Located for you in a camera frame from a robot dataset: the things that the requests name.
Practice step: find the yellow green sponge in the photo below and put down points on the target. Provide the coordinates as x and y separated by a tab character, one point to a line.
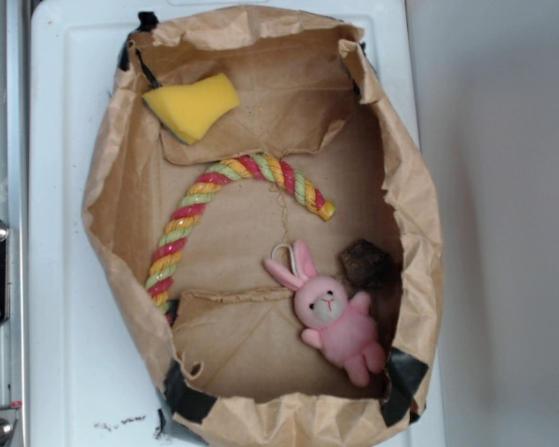
189	111

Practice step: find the brown paper bag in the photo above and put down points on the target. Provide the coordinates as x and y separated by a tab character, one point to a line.
228	360

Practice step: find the dark brown rough lump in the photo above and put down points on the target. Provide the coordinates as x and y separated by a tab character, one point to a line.
367	266

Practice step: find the pink plush bunny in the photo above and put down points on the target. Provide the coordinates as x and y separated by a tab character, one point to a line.
339	326

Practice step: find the multicolour twisted rope toy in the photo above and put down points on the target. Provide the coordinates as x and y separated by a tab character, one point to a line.
202	192

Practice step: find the aluminium frame rail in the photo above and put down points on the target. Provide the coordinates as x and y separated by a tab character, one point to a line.
15	27

